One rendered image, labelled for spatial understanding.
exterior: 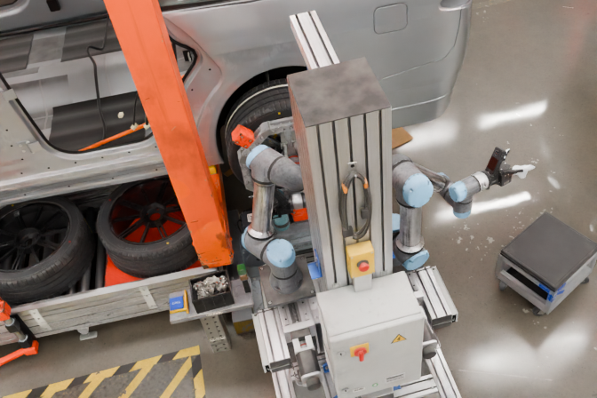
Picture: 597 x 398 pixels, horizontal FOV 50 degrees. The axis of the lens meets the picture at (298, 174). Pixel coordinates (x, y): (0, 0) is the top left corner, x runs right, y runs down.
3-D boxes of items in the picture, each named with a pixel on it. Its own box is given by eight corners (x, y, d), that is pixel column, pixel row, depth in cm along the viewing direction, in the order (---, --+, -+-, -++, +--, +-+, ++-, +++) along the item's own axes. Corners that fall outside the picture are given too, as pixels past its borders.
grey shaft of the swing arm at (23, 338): (41, 344, 367) (3, 296, 331) (40, 352, 363) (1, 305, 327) (26, 347, 366) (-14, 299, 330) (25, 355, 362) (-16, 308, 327)
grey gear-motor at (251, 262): (269, 226, 405) (261, 189, 380) (280, 280, 375) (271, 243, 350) (242, 232, 404) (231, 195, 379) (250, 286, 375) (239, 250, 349)
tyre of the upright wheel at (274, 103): (209, 95, 331) (241, 179, 378) (212, 123, 314) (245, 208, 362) (331, 62, 330) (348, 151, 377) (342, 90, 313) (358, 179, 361)
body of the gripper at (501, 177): (500, 172, 271) (477, 183, 268) (501, 156, 265) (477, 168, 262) (513, 181, 265) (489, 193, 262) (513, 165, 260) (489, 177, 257)
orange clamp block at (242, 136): (253, 130, 321) (238, 123, 316) (255, 140, 315) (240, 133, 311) (245, 139, 324) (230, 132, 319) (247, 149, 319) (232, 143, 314)
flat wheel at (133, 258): (194, 179, 414) (186, 154, 397) (233, 249, 371) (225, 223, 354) (96, 221, 398) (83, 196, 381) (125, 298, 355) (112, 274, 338)
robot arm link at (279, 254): (283, 282, 273) (280, 265, 263) (262, 266, 280) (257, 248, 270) (303, 265, 278) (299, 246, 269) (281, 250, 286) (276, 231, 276)
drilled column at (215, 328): (229, 333, 363) (214, 293, 333) (231, 349, 356) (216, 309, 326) (212, 338, 363) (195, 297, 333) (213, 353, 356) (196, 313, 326)
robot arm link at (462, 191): (446, 195, 264) (447, 181, 258) (467, 185, 266) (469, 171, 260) (457, 208, 259) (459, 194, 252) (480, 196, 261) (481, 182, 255)
